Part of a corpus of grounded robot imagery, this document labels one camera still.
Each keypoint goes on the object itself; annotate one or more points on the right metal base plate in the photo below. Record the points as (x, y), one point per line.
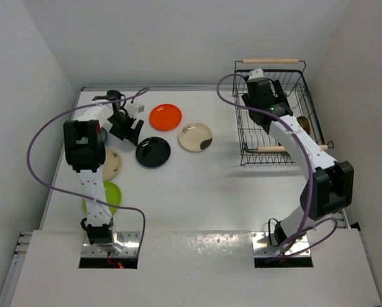
(262, 248)

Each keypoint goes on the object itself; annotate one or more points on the lime green plate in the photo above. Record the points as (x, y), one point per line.
(113, 196)

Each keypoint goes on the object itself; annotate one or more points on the orange plate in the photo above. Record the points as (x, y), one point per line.
(165, 117)

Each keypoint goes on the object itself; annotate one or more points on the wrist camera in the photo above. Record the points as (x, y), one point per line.
(133, 109)
(255, 75)

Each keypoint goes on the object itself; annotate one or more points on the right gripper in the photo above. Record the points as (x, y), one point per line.
(279, 100)

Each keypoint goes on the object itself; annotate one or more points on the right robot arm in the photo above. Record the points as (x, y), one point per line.
(329, 186)

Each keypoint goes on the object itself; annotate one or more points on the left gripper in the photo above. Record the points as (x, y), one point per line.
(129, 133)

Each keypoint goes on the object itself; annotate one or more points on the yellow patterned plate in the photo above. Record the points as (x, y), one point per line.
(304, 123)

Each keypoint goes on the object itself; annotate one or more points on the metal base plate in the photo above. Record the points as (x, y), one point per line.
(123, 245)
(262, 248)

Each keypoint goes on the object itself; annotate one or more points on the cream plate with calligraphy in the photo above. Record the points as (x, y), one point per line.
(112, 165)

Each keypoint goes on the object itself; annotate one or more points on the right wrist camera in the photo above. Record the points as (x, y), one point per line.
(255, 75)

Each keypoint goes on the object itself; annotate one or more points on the cream plate black blotch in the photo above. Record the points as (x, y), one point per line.
(195, 137)

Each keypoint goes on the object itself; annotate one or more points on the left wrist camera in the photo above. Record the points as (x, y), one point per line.
(133, 109)

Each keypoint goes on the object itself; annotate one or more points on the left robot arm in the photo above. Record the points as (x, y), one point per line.
(85, 152)

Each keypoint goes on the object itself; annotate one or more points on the blue floral plate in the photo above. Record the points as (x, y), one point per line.
(105, 135)

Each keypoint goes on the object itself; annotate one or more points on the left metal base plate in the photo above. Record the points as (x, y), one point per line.
(123, 245)

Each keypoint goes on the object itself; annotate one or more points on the black wire dish rack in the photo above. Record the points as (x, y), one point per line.
(256, 147)

